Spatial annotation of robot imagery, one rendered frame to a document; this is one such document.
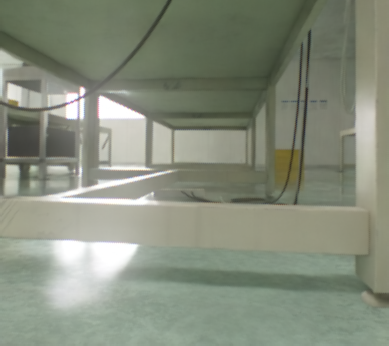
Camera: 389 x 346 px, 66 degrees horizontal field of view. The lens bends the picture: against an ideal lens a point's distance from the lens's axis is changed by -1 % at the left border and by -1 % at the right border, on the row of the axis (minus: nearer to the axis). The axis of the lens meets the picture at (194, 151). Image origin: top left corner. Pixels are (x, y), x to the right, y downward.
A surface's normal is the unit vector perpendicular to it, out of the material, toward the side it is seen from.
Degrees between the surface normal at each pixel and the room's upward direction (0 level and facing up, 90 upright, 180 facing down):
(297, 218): 90
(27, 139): 90
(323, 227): 90
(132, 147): 90
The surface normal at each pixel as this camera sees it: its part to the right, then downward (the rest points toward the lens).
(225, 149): -0.12, -0.02
